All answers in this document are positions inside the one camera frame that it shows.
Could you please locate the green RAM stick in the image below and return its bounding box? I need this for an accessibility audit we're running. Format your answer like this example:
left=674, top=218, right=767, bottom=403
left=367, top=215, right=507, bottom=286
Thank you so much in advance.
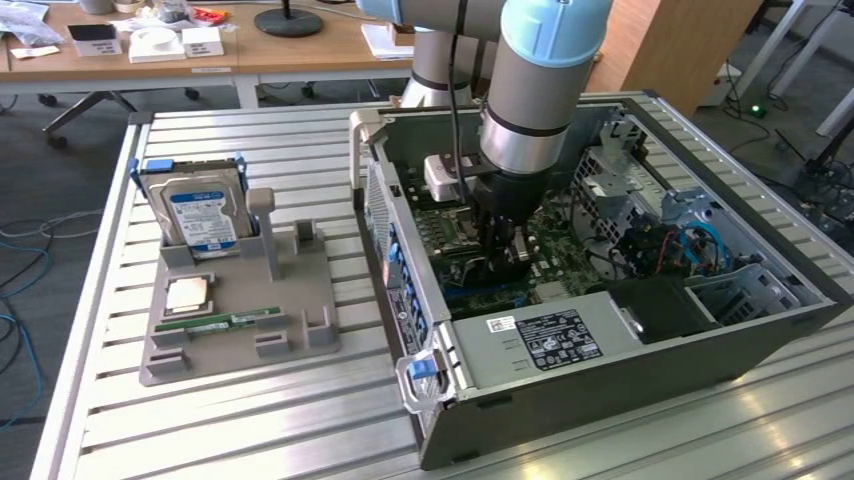
left=153, top=307, right=281, bottom=335

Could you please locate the grey plastic parts rack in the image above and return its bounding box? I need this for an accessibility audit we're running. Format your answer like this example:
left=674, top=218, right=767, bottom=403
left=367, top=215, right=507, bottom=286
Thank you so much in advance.
left=136, top=187, right=343, bottom=390

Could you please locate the white floor cable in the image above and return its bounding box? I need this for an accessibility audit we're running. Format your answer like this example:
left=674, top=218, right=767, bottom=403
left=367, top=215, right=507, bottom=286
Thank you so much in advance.
left=0, top=209, right=105, bottom=239

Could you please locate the silver perforated drive cage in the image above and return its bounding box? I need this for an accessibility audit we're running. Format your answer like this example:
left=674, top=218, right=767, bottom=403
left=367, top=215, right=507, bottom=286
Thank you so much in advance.
left=571, top=145, right=672, bottom=236

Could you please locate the wooden cabinet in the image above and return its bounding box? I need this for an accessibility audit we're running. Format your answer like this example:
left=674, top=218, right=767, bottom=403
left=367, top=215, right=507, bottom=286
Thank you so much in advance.
left=590, top=0, right=766, bottom=116

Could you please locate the hard disk with blue carrier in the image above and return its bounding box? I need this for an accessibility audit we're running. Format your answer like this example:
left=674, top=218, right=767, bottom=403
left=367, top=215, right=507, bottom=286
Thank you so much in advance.
left=125, top=155, right=259, bottom=261

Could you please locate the white tape roll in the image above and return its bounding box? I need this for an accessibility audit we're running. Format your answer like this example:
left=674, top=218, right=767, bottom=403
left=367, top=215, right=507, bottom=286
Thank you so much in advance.
left=129, top=27, right=177, bottom=52

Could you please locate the white paper stack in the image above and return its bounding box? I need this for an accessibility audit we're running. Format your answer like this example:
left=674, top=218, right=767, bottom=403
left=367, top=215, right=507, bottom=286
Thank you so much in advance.
left=359, top=22, right=416, bottom=61

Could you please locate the black Nvidia graphics card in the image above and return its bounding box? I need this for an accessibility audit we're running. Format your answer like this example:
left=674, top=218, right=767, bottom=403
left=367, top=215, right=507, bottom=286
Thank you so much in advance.
left=452, top=257, right=534, bottom=302

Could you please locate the blue data wire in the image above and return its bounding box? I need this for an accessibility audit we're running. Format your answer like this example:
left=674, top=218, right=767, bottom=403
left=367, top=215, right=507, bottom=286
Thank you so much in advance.
left=679, top=219, right=735, bottom=274

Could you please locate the white box with black top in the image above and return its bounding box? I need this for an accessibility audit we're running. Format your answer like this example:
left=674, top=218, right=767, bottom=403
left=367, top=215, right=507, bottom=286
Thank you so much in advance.
left=65, top=23, right=123, bottom=58

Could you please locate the small white box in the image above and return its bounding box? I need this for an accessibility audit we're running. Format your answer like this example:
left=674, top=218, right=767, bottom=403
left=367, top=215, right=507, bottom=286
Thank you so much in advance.
left=180, top=27, right=223, bottom=59

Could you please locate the black round lamp base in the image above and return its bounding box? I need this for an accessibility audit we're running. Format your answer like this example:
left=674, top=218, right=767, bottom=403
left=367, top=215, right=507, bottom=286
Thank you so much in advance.
left=252, top=7, right=325, bottom=39

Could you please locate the white wall box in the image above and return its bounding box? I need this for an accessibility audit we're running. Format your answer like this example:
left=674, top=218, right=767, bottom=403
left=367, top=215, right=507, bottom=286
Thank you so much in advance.
left=707, top=62, right=743, bottom=109

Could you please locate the dark grey pouch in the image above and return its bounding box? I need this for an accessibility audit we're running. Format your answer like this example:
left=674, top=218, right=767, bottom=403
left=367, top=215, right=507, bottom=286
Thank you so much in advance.
left=153, top=0, right=192, bottom=24

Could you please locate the silver disk bay bracket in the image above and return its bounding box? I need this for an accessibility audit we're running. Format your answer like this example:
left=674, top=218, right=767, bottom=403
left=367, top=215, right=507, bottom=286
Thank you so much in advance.
left=684, top=263, right=802, bottom=326

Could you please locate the grey power supply unit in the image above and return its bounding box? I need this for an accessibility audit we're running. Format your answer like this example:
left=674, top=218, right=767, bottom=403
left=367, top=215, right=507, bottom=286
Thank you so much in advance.
left=450, top=292, right=646, bottom=391

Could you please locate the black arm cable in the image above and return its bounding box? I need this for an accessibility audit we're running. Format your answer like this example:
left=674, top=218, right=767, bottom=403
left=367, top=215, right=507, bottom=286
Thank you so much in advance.
left=447, top=0, right=470, bottom=201

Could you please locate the white table frame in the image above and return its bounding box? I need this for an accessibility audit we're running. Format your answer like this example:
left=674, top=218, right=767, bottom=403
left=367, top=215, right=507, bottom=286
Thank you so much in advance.
left=730, top=0, right=854, bottom=139

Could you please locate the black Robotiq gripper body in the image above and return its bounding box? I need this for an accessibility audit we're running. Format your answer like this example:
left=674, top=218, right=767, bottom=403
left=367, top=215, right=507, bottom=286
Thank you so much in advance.
left=470, top=169, right=550, bottom=224

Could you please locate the white flat box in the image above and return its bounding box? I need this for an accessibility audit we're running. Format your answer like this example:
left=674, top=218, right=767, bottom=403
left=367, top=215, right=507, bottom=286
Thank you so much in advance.
left=127, top=44, right=188, bottom=65

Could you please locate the clear plastic bag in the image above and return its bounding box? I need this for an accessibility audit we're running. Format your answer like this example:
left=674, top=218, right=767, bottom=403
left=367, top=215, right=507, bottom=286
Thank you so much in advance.
left=0, top=2, right=65, bottom=46

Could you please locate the copper-toned CPU chip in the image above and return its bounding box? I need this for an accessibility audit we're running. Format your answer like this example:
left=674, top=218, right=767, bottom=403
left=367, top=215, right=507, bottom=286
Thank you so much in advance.
left=163, top=277, right=208, bottom=317

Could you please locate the green motherboard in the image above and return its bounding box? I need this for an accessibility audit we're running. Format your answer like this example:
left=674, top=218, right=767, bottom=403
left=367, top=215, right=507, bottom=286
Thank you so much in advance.
left=399, top=164, right=626, bottom=321

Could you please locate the CPU socket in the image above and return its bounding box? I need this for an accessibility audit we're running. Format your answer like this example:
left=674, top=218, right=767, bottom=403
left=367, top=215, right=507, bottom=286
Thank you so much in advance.
left=452, top=205, right=482, bottom=246

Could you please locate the wooden office desk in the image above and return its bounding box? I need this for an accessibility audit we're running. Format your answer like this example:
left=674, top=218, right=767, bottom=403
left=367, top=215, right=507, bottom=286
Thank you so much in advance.
left=0, top=0, right=606, bottom=109

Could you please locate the open dark grey PC case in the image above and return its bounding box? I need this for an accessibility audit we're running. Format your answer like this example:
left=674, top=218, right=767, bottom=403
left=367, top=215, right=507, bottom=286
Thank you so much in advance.
left=349, top=89, right=854, bottom=471

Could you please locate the blue floor cable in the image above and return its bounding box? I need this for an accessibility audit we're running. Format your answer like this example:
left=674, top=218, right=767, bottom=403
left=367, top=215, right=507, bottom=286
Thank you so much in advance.
left=0, top=239, right=52, bottom=431

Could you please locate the grey office chair base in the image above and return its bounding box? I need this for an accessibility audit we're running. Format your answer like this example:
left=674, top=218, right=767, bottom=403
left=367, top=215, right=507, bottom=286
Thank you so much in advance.
left=39, top=89, right=201, bottom=149

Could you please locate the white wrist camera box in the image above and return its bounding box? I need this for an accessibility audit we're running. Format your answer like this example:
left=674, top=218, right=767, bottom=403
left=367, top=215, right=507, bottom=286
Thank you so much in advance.
left=423, top=154, right=472, bottom=202

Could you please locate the RAM stick with white label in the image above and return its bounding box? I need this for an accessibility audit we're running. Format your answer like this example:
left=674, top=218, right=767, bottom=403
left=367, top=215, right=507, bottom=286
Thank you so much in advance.
left=436, top=243, right=482, bottom=265

